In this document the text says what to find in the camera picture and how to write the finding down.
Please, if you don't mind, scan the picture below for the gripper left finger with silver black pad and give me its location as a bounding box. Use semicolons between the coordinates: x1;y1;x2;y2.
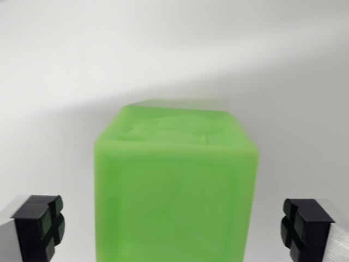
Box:
0;194;66;262

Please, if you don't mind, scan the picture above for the gripper right finger with silver black pad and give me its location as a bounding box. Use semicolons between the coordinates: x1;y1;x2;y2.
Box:
280;198;349;262

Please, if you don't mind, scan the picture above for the green cube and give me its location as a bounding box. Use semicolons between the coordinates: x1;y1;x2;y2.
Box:
93;104;260;262

